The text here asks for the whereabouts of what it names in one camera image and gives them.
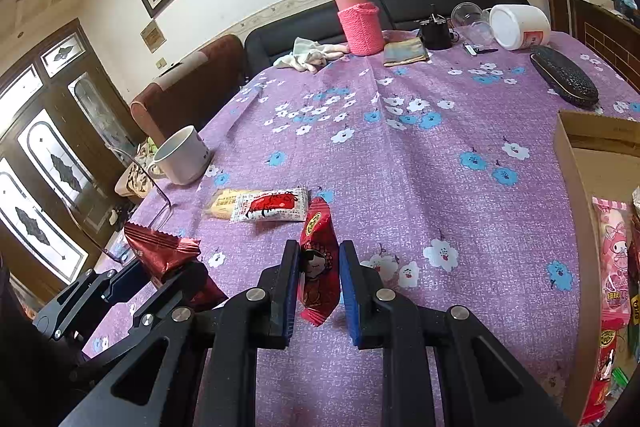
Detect white mug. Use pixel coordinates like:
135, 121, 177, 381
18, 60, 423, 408
146, 125, 213, 186

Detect thin-framed eyeglasses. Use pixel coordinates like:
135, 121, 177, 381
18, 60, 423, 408
65, 177, 176, 264

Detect clear glass jar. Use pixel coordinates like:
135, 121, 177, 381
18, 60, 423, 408
451, 2, 496, 48

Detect small wall plaque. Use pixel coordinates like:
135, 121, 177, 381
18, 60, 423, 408
140, 19, 167, 54

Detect small black container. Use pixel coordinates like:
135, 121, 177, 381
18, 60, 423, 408
417, 4, 453, 51

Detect white plastic jar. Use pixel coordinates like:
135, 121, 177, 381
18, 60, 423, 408
489, 4, 552, 52

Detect pile of mixed snack packets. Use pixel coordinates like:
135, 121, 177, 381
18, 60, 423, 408
582, 187, 640, 425

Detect brown upholstered chair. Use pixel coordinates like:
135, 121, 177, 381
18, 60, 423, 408
131, 34, 246, 148

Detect red cartoon-face snack packet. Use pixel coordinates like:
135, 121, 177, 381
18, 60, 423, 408
297, 197, 341, 325

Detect grey-green flat pouch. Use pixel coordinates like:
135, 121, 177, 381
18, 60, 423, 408
382, 38, 431, 68

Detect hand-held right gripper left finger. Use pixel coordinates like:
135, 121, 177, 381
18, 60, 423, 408
57, 239, 301, 427

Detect black sofa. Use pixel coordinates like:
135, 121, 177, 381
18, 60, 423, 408
243, 0, 531, 78

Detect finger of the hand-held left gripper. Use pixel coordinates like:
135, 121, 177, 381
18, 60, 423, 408
70, 261, 208, 383
32, 259, 151, 338

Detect dark red foil snack packet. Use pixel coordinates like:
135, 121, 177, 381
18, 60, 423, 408
123, 223, 228, 313

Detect white crumpled cloth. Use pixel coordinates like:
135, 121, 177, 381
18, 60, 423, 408
272, 37, 351, 74

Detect beige biscuit bar packet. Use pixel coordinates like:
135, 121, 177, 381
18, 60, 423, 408
204, 188, 261, 220

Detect pink flask with knitted sleeve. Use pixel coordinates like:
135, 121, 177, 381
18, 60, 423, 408
332, 0, 385, 56

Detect black textured glasses case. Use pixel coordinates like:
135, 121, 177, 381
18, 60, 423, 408
529, 45, 600, 109

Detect white red-label snack packet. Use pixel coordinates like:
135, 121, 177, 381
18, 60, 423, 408
230, 187, 310, 224

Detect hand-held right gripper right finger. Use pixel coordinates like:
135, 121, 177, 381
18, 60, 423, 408
339, 240, 573, 427

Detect clear plastic chair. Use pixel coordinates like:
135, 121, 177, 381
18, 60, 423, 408
107, 138, 161, 200

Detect shallow cardboard box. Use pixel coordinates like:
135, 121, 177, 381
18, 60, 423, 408
552, 109, 640, 425

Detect wooden door with glass panes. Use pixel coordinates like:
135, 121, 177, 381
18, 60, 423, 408
0, 19, 146, 303

